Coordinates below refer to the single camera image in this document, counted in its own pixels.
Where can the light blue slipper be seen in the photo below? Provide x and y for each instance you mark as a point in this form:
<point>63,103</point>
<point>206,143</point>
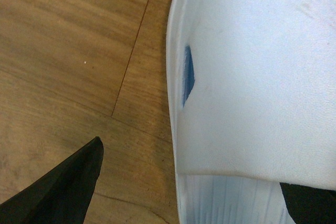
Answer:
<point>251,90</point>

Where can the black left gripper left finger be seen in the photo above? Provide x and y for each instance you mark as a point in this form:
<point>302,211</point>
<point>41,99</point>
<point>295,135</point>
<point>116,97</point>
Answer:
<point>62,195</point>

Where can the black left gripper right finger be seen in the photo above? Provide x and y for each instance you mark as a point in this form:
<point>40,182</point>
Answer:
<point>309,205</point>

